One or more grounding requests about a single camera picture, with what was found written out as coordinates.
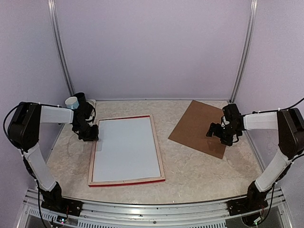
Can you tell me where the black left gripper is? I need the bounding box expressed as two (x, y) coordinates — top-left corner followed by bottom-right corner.
(73, 121), (99, 142)

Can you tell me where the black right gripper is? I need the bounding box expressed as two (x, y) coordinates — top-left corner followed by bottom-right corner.
(207, 123), (241, 146)

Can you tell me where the brown cardboard backing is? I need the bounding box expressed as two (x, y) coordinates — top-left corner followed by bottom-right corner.
(168, 100), (226, 159)

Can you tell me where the red and black photo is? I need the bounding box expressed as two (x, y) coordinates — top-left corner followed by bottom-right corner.
(92, 115), (162, 183)

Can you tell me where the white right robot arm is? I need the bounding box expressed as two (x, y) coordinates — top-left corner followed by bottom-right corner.
(206, 99), (304, 211)

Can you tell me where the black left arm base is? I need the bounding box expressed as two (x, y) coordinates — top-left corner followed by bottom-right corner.
(41, 198), (83, 217)

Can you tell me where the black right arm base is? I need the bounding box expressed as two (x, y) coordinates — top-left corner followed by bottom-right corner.
(227, 181), (270, 216)

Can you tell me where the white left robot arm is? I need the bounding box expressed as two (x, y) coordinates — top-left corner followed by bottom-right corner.
(3, 102), (98, 211)

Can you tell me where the white round plate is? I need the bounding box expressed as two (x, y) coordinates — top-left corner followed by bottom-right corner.
(86, 99), (96, 109)

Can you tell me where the light blue mug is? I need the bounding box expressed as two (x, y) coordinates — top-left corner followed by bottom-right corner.
(65, 96), (79, 110)

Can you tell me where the dark green mug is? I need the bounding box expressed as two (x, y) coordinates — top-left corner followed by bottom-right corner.
(74, 92), (87, 105)

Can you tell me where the aluminium front rail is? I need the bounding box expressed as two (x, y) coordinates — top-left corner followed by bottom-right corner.
(19, 190), (293, 228)

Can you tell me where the left aluminium corner post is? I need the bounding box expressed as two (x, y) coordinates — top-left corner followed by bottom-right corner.
(47, 0), (75, 96)

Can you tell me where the aluminium corner post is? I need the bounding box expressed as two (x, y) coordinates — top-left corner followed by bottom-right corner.
(229, 0), (258, 103)
(47, 0), (75, 96)

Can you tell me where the right aluminium corner post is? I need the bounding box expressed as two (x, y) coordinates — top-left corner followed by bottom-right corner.
(229, 0), (258, 103)

